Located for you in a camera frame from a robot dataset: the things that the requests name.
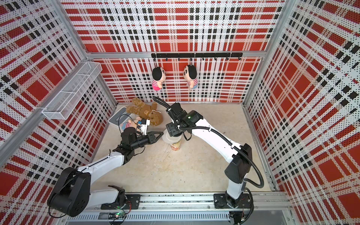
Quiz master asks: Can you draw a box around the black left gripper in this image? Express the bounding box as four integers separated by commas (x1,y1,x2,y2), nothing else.
131,131,164,150

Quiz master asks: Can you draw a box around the pink hanging plush doll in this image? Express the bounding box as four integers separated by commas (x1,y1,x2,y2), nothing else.
152,67,166,91

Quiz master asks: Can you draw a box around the blue hanging plush doll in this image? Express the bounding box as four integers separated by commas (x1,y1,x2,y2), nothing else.
183,65,198,89

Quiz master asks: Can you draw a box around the white wire mesh shelf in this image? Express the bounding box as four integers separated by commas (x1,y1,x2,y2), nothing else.
42,61,102,120

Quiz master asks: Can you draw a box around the striped shirt boy plush doll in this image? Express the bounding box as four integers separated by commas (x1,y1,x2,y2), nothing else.
120,117,141,132

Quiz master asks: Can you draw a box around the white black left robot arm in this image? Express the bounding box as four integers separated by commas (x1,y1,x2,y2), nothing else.
47,127,164,217

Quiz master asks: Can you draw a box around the green circuit board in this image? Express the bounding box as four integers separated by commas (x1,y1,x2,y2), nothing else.
108,212,126,221

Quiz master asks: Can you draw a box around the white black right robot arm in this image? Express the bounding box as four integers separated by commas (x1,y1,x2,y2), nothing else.
164,103,264,208

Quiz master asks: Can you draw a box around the black wall hook rail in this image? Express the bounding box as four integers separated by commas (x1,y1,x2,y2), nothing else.
151,52,243,59

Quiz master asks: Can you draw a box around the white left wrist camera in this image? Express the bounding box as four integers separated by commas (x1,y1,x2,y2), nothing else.
138,119,150,135

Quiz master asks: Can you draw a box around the white grey tissue box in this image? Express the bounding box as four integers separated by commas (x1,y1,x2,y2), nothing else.
108,106,130,126

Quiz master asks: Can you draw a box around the brown capybara plush toy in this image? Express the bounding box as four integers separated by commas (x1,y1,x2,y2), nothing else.
126,97,163,126

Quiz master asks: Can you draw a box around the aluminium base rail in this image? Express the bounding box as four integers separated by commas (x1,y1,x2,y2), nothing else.
58,191,297,225

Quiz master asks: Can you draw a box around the printed paper milk tea cup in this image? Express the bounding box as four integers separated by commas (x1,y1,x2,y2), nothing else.
170,141,181,151

